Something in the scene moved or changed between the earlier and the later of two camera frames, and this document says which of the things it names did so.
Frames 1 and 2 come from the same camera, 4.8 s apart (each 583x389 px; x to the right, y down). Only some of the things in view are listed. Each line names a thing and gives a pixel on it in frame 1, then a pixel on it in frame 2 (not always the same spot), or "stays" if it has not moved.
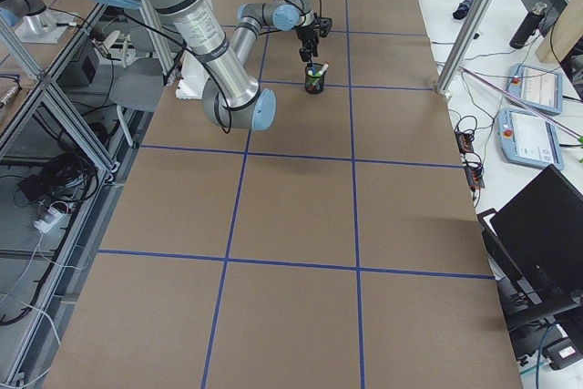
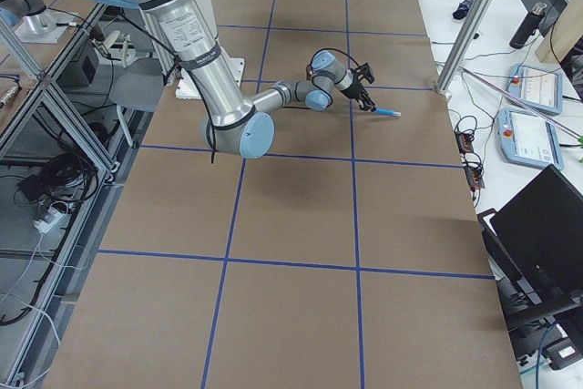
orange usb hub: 465,142 stays
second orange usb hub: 474,175 stays
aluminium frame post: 474,23 stays
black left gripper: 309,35 → 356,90
